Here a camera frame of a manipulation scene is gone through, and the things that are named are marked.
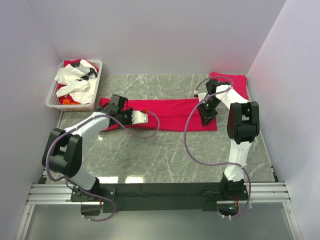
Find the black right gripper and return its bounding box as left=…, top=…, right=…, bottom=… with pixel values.
left=196, top=97, right=222, bottom=127

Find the red t-shirt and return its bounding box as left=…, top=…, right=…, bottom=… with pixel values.
left=57, top=59, right=97, bottom=105
left=209, top=72, right=249, bottom=100
left=99, top=97, right=218, bottom=133

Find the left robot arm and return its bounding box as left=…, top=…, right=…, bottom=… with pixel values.
left=41, top=94, right=133, bottom=201

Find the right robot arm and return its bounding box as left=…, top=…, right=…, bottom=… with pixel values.
left=195, top=78, right=260, bottom=200

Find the folded red t-shirt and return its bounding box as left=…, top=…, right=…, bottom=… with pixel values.
left=209, top=72, right=249, bottom=100

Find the white and black t-shirt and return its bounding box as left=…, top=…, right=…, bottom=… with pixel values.
left=54, top=58, right=99, bottom=105

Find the orange t-shirt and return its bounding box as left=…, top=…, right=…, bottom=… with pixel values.
left=62, top=98, right=80, bottom=105

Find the red t-shirt in basket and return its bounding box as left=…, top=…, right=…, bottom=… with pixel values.
left=57, top=59, right=97, bottom=105

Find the white plastic laundry basket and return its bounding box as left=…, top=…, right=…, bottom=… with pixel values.
left=45, top=59, right=103, bottom=112

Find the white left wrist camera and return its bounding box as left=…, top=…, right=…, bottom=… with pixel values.
left=131, top=110, right=148, bottom=125

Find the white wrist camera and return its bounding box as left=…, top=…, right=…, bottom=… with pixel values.
left=193, top=91, right=206, bottom=98
left=131, top=110, right=148, bottom=125

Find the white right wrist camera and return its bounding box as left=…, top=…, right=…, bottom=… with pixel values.
left=193, top=91, right=206, bottom=98

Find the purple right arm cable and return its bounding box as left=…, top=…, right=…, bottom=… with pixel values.
left=183, top=76, right=252, bottom=220

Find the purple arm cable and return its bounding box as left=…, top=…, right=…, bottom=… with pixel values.
left=44, top=109, right=161, bottom=223
left=183, top=76, right=252, bottom=220

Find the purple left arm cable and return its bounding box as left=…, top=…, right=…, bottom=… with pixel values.
left=44, top=109, right=161, bottom=223

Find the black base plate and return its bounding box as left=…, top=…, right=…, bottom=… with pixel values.
left=70, top=181, right=249, bottom=213

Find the aluminium rail frame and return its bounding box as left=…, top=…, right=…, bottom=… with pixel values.
left=14, top=162, right=303, bottom=240

